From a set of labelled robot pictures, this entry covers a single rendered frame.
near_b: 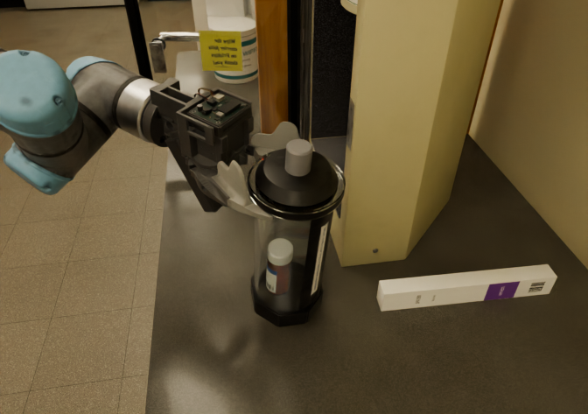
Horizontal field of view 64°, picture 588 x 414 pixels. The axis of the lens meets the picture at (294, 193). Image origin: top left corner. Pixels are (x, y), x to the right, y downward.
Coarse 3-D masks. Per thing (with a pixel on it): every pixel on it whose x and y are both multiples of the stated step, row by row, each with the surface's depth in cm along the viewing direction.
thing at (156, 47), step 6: (150, 42) 84; (156, 42) 84; (150, 48) 85; (156, 48) 84; (162, 48) 85; (156, 54) 85; (162, 54) 85; (156, 60) 86; (162, 60) 86; (156, 66) 87; (162, 66) 87; (156, 72) 87; (162, 72) 87
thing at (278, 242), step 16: (256, 160) 54; (256, 192) 50; (336, 192) 51; (272, 208) 49; (288, 208) 48; (304, 208) 49; (320, 208) 49; (256, 224) 55; (272, 224) 52; (288, 224) 51; (304, 224) 51; (256, 240) 56; (272, 240) 53; (288, 240) 52; (304, 240) 52; (256, 256) 58; (272, 256) 55; (288, 256) 54; (304, 256) 55; (256, 272) 60; (272, 272) 57; (288, 272) 56; (256, 288) 62; (272, 288) 59; (288, 288) 58; (272, 304) 61; (288, 304) 61
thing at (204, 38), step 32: (160, 0) 81; (192, 0) 81; (224, 0) 81; (256, 0) 81; (160, 32) 84; (192, 32) 84; (224, 32) 84; (256, 32) 84; (192, 64) 88; (224, 64) 88; (256, 64) 88; (256, 96) 92; (256, 128) 96
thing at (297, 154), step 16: (288, 144) 49; (304, 144) 49; (272, 160) 52; (288, 160) 49; (304, 160) 49; (320, 160) 52; (256, 176) 51; (272, 176) 50; (288, 176) 50; (304, 176) 50; (320, 176) 50; (336, 176) 52; (272, 192) 49; (288, 192) 48; (304, 192) 49; (320, 192) 49
